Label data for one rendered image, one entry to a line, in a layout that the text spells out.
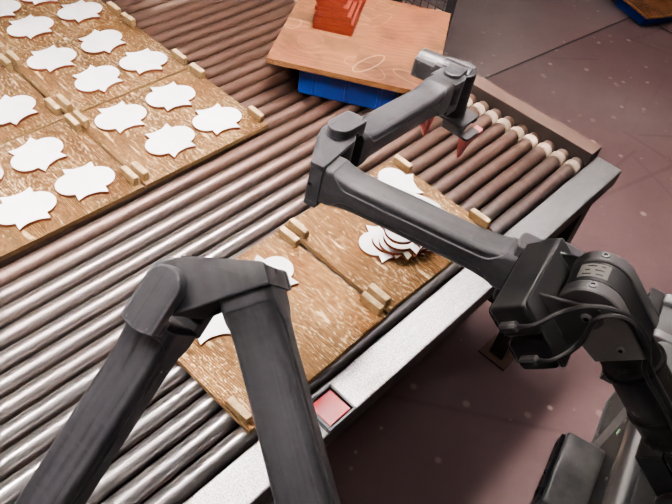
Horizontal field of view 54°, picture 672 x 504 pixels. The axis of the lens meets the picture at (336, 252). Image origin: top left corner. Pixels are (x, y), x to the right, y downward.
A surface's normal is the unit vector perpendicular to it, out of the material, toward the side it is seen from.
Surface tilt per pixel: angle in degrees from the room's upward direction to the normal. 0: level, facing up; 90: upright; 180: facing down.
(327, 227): 0
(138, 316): 39
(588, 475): 0
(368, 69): 0
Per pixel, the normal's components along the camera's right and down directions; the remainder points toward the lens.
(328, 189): -0.47, 0.51
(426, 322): 0.11, -0.66
